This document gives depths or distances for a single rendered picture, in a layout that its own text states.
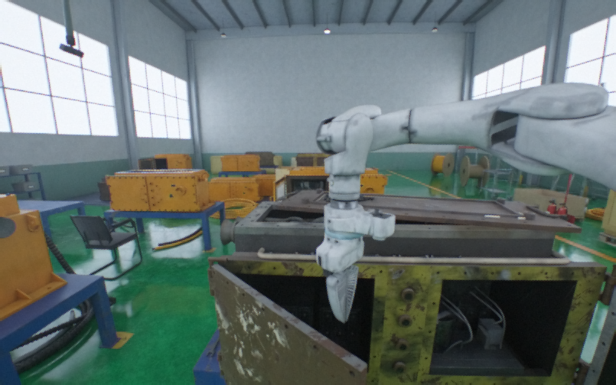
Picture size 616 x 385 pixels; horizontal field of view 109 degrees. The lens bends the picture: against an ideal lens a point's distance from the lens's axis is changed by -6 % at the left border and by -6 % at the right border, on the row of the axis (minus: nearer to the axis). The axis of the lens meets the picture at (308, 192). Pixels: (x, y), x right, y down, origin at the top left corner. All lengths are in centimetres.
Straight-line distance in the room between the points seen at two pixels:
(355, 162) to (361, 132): 5
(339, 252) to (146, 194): 421
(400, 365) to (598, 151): 104
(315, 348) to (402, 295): 47
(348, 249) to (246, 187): 675
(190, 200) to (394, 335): 354
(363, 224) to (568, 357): 125
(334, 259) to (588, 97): 39
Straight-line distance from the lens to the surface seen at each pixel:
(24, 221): 256
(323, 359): 66
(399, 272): 99
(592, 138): 37
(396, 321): 111
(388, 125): 45
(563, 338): 147
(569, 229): 133
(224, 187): 735
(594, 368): 155
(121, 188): 477
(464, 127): 43
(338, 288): 49
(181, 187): 410
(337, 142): 42
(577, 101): 39
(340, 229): 42
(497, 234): 117
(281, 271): 97
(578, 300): 140
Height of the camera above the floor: 167
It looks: 11 degrees down
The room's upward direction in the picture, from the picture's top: straight up
